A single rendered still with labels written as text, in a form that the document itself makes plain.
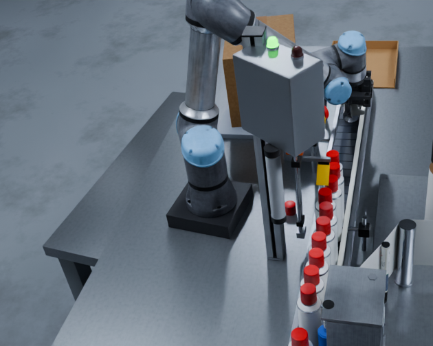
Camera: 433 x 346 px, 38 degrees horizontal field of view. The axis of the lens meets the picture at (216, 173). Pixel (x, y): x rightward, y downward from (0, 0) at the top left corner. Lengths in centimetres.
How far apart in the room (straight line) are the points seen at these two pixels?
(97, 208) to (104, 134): 194
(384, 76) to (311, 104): 122
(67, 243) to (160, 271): 33
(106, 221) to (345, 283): 94
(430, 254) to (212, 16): 77
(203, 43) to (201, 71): 8
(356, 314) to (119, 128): 294
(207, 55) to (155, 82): 266
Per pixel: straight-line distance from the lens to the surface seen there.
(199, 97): 179
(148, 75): 448
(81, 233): 197
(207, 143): 173
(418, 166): 205
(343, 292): 125
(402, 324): 155
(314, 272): 136
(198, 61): 174
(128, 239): 190
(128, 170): 216
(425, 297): 160
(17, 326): 296
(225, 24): 156
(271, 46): 133
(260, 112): 135
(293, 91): 125
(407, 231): 149
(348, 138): 208
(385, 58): 263
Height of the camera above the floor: 209
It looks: 37 degrees down
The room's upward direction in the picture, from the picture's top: 9 degrees counter-clockwise
